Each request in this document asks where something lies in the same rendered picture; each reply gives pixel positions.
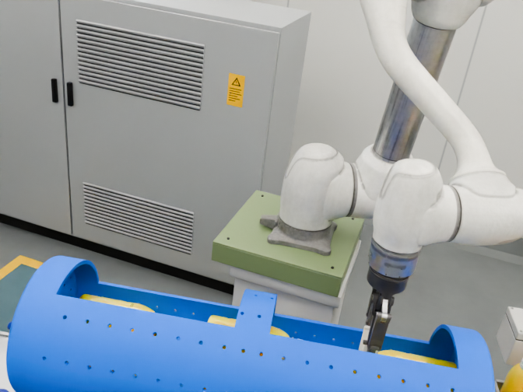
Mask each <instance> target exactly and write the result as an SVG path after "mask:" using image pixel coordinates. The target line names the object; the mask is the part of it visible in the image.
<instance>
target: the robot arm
mask: <svg viewBox="0 0 523 392"><path fill-rule="evenodd" d="M492 1H494V0H411V10H412V16H413V20H412V25H411V27H410V30H409V34H408V37H407V39H406V35H405V21H406V12H407V5H408V0H360V5H361V8H362V10H363V14H364V16H365V20H366V22H367V27H368V30H369V33H370V38H371V41H372V44H373V47H374V50H375V53H376V55H377V57H378V59H379V61H380V63H381V64H382V66H383V68H384V70H385V71H386V72H387V73H388V75H389V76H390V77H391V79H392V80H393V81H394V82H393V85H392V88H391V92H390V94H389V98H388V102H387V104H386V107H385V110H384V114H383V117H382V120H381V124H380V127H379V129H378V133H377V137H376V139H375V143H374V144H372V145H369V146H368V147H366V148H365V149H364V150H363V152H362V154H361V155H360V156H359V158H358V159H357V160H356V162H355V163H347V162H344V159H343V157H342V155H341V154H340V153H339V152H338V151H337V150H336V149H334V148H332V147H331V146H329V145H326V144H321V143H311V144H306V145H304V146H302V147H301V148H300V149H298V150H297V151H296V152H295V154H294V155H293V158H292V159H291V160H290V163H289V165H288V167H287V169H286V173H285V176H284V179H283V186H282V191H281V198H280V211H279V213H278V215H261V219H260V224H262V225H263V226H267V227H269V228H271V229H273V231H272V232H271V233H270V234H269V235H268V238H267V242H268V243H270V244H277V245H283V246H287V247H293V248H297V249H301V250H308V251H311V252H315V253H318V254H320V255H323V256H329V255H330V254H331V247H330V244H331V241H332V235H333V232H334V231H335V230H336V228H337V224H336V223H335V222H333V221H332V220H336V219H340V218H342V217H352V218H357V219H373V226H374V232H373V236H372V237H371V244H370V252H369V254H368V256H369V262H368V264H369V265H370V266H369V269H368V272H367V281H368V283H369V284H370V285H371V286H372V291H371V295H370V301H369V304H368V308H367V312H366V315H367V319H366V325H367V326H366V325H365V326H364V329H363V334H362V338H361V341H360V346H359V351H363V352H371V353H376V354H377V353H378V351H380V350H381V348H382V345H383V342H384V337H385V335H386V331H387V329H388V325H389V323H390V321H391V318H392V315H391V314H390V312H391V307H392V306H393V304H394V300H395V297H394V296H393V295H395V294H398V293H400V292H403V291H404V290H405V288H406V286H407V282H408V280H409V276H410V275H412V274H413V273H414V271H415V270H416V265H417V262H418V259H419V255H420V253H421V250H422V246H426V245H428V244H432V243H439V242H450V243H459V244H464V245H474V246H488V245H500V244H505V243H511V242H514V241H515V240H519V239H521V238H522V237H523V190H522V189H521V188H518V187H515V186H514V185H513V184H512V183H511V182H510V181H509V180H508V179H507V175H506V173H505V172H504V171H502V170H498V169H497V168H496V167H495V166H494V165H493V162H492V160H491V158H490V154H489V152H488V150H487V147H486V145H485V143H484V141H483V139H482V137H481V135H480V134H479V133H478V131H477V130H476V128H475V126H474V125H473V124H472V122H471V121H470V120H469V119H468V118H467V117H466V116H465V114H464V113H463V112H462V111H461V109H460V108H459V107H458V106H457V105H456V104H455V102H454V101H453V100H452V99H451V98H450V97H449V95H448V94H446V92H445V91H444V90H443V89H442V88H441V86H440V85H439V84H438V83H437V81H438V79H439V77H440V74H441V71H442V68H443V66H444V63H445V60H446V57H447V56H448V52H449V50H450V47H451V43H452V41H453V39H454V36H455V33H456V30H457V29H459V28H460V27H461V26H463V25H464V24H465V23H466V22H467V20H468V19H469V17H470V16H471V15H472V14H473V13H474V12H475V11H476V10H477V9H478V7H483V6H486V5H488V4H490V3H491V2H492ZM424 116H426V117H427V118H428V119H429V121H430V122H431V123H432V124H433V125H434V126H435V127H436V128H437V129H438V131H439V132H440V133H441V134H442V135H443V136H444V137H445V138H446V139H447V140H448V142H449V143H450V145H451V147H452V148H453V150H454V152H455V155H456V159H457V170H456V173H455V175H454V176H453V177H452V178H450V179H449V181H448V185H443V181H442V178H441V174H440V172H439V170H438V168H437V167H436V166H435V165H434V164H432V163H431V162H429V161H426V160H424V159H414V158H413V157H412V154H411V152H412V148H413V146H414V144H415V141H416V138H417V135H418V133H419V130H420V127H421V124H422V123H423V119H424Z"/></svg>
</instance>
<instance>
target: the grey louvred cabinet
mask: <svg viewBox="0 0 523 392"><path fill-rule="evenodd" d="M310 21H311V12H310V11H305V10H300V9H292V8H287V7H283V6H278V5H270V4H265V3H260V2H253V1H248V0H0V222H1V223H4V224H6V225H10V226H14V227H16V228H19V229H24V230H26V231H29V232H32V233H36V234H39V235H41V236H46V237H49V238H52V239H54V240H59V241H61V242H64V243H69V244H71V245H74V246H77V247H81V248H84V249H87V250H91V251H94V252H97V253H99V254H103V255H107V256H109V257H113V258H116V259H119V260H122V261H126V262H128V263H132V264H136V265H138V266H141V267H144V268H148V269H151V270H154V271H158V272H161V273H164V274H167V275H171V276H174V277H176V278H181V279H184V280H186V281H189V282H194V283H196V284H199V285H204V286H206V287H209V288H211V289H216V290H219V291H221V292H225V293H229V294H231V295H233V289H234V282H235V277H232V276H230V265H228V264H223V263H219V262H217V261H212V244H213V240H214V239H215V238H217V236H218V235H219V234H220V233H221V231H222V230H223V229H224V228H225V227H226V225H227V224H228V223H229V222H230V220H231V219H232V218H233V217H234V216H235V215H236V214H237V213H238V211H239V210H240V209H241V208H242V207H243V205H244V204H245V203H246V202H247V200H248V199H249V198H250V197H251V196H252V195H253V193H254V192H255V191H256V190H258V191H264V192H267V193H270V194H275V195H278V196H281V191H282V186H283V179H284V176H285V173H286V169H287V167H288V165H289V161H290V152H291V146H292V140H293V131H294V125H295V120H296V115H297V104H298V100H299V94H300V84H301V79H302V73H303V67H304V58H305V52H306V47H307V37H308V31H309V26H310Z"/></svg>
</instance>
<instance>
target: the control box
mask: <svg viewBox="0 0 523 392"><path fill-rule="evenodd" d="M497 341H498V344H499V346H500V350H501V353H502V356H503V358H504V362H505V364H508V365H512V366H515V365H516V364H518V363H520V361H521V360H522V358H523V309H520V308H515V307H510V306H509V307H508V308H507V311H506V314H505V315H504V318H503V320H502V323H501V325H500V328H499V331H498V332H497Z"/></svg>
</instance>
